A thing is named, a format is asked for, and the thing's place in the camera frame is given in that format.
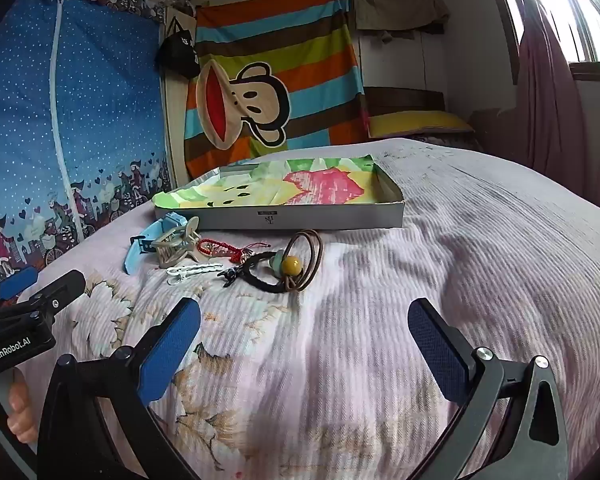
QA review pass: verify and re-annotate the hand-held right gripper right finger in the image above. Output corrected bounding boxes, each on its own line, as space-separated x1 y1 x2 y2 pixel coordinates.
407 297 572 480

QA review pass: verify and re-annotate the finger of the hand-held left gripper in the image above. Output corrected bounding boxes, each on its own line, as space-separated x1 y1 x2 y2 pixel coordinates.
0 269 87 320
0 266 40 311

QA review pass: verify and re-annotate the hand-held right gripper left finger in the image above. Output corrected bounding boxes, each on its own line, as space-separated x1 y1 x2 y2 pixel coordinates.
36 297 202 480

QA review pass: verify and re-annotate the light blue watch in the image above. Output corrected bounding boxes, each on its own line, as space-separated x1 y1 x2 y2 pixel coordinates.
124 212 189 276

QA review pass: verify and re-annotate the white hair clip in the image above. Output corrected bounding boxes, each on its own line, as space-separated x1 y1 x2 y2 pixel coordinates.
166 261 224 286

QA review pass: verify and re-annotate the small black metal clip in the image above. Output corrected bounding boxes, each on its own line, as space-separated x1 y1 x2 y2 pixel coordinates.
217 266 246 288

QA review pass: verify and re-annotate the beige hair claw clip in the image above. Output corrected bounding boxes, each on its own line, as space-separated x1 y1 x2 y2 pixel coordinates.
151 216 204 269

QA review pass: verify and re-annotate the red braided bracelet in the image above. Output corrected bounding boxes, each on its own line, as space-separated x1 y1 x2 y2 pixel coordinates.
197 237 272 265

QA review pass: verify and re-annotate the black hair tie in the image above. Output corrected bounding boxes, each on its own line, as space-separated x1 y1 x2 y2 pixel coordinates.
240 251 289 294

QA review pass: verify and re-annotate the brown hair tie with beads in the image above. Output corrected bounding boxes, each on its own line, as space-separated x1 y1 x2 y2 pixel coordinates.
272 229 324 292

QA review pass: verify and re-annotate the grey shallow cardboard box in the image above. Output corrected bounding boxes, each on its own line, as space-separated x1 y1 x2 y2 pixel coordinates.
152 156 406 231

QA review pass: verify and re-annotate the person's left hand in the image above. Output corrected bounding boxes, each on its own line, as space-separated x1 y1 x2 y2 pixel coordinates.
0 367 38 446

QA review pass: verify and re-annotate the pink floral bedspread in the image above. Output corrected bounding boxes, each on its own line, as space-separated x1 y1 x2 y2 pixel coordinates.
0 137 600 480

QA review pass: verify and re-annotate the blue dotted fabric wardrobe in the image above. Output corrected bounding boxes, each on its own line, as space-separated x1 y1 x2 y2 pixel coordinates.
0 0 176 286

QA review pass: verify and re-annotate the colourful printed cloth liner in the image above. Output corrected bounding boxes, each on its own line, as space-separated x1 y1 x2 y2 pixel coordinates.
153 156 384 209

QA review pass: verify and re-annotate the yellow pillow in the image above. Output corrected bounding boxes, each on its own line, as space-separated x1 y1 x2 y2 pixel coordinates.
367 110 476 139

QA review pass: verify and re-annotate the brown wooden headboard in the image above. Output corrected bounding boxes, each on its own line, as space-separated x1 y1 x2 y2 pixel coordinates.
362 86 447 117

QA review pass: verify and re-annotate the black bag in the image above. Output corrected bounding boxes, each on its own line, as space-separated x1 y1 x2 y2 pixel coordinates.
155 15 201 81

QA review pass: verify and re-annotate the pink curtain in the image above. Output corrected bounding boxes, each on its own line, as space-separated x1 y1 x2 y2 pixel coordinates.
495 0 600 211

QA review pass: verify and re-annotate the striped monkey blanket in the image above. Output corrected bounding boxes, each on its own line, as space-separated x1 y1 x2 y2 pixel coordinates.
182 0 371 181

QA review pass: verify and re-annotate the olive cloth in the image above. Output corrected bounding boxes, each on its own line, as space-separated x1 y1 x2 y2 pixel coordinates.
352 0 451 41

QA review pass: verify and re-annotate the window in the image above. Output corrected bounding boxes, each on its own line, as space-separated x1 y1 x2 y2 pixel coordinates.
500 0 600 81

